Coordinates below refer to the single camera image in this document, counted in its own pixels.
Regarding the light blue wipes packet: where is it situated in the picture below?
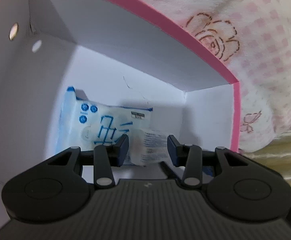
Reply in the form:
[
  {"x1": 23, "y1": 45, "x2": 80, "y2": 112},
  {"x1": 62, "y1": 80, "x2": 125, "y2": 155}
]
[{"x1": 56, "y1": 87, "x2": 153, "y2": 152}]

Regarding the white blue printed box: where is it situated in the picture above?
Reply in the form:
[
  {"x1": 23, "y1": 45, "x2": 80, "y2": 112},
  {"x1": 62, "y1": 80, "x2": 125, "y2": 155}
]
[{"x1": 129, "y1": 128, "x2": 169, "y2": 166}]

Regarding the olive striped bedding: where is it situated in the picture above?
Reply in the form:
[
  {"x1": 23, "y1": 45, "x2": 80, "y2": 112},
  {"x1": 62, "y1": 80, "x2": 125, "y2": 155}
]
[{"x1": 243, "y1": 129, "x2": 291, "y2": 186}]

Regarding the pink paper box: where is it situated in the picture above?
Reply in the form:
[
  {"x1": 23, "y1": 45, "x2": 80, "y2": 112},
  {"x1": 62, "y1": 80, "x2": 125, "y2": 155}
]
[{"x1": 0, "y1": 0, "x2": 241, "y2": 227}]

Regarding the pink checkered white quilt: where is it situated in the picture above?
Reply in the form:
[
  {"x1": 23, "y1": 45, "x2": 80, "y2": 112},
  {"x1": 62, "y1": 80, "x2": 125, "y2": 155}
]
[{"x1": 141, "y1": 0, "x2": 291, "y2": 152}]

